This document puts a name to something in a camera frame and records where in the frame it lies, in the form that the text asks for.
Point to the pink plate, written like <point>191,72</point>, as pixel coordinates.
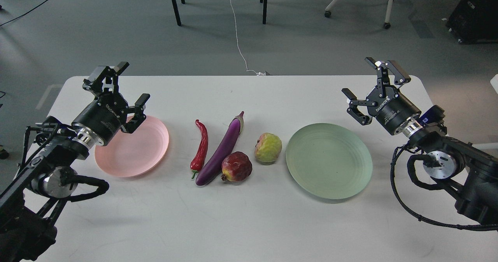
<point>129,155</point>

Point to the black equipment case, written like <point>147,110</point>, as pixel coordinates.
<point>474,21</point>

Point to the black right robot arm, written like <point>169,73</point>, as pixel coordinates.
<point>436,161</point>

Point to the red pomegranate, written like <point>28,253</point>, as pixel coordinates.
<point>236,167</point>

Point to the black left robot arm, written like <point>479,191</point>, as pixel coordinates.
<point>46,182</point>

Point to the green plate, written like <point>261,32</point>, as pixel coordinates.
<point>329,161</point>

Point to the purple eggplant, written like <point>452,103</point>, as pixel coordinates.
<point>213,167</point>

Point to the red chili pepper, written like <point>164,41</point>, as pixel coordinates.
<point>199,159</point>

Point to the yellow-green apple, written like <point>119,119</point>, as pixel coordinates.
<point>268,148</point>

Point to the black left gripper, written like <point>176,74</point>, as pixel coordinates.
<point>109,112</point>

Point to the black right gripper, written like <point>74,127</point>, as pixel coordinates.
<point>394,109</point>

